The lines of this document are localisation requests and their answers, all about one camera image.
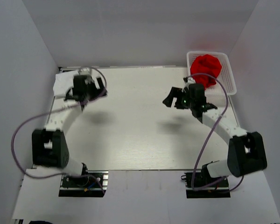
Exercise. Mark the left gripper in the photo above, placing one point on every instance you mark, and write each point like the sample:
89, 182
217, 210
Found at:
97, 91

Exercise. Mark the white plastic basket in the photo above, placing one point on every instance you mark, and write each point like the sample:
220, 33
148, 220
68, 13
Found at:
226, 75

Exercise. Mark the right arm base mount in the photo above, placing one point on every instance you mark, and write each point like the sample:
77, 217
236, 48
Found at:
210, 188

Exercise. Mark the dark blue object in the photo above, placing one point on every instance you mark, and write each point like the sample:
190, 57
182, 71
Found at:
39, 222

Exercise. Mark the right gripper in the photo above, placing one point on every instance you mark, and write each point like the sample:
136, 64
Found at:
173, 93

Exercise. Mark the red t shirt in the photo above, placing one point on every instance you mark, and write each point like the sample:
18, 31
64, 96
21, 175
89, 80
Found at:
206, 64

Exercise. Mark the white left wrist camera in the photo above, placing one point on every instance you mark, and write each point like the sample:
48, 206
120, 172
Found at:
84, 71

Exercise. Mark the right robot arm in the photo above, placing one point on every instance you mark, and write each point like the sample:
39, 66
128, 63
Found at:
246, 152

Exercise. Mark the white t shirt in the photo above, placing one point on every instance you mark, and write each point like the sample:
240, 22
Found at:
63, 82

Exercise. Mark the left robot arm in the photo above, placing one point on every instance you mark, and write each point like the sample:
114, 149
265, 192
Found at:
49, 146

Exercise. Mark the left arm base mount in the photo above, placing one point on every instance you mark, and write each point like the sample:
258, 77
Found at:
86, 187

